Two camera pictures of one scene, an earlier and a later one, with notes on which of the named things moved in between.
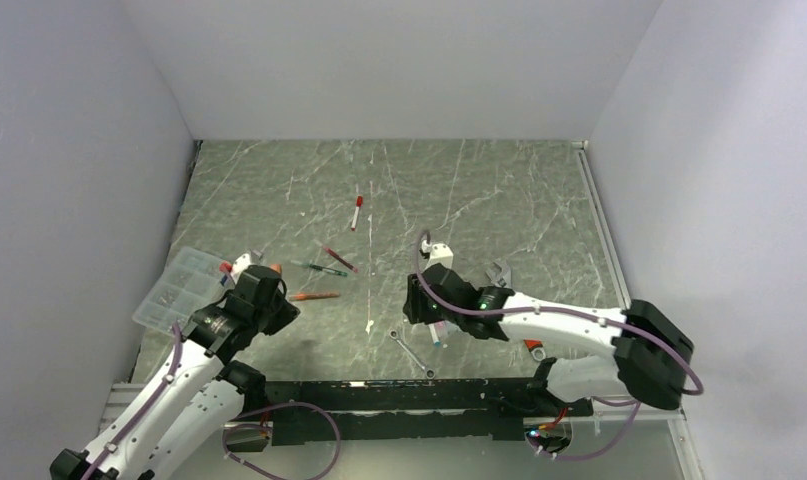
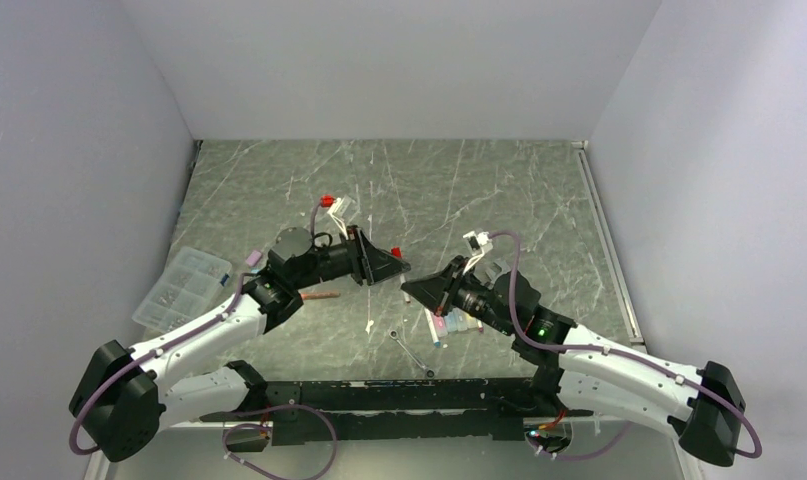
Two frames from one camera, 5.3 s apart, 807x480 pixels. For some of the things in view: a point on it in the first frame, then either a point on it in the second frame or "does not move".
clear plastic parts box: x=191 y=283 does not move
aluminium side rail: x=581 y=150 does not move
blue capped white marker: x=434 y=335 does not move
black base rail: x=476 y=409 does not move
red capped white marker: x=359 y=204 → x=397 y=251
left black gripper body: x=272 y=318 → x=333 y=262
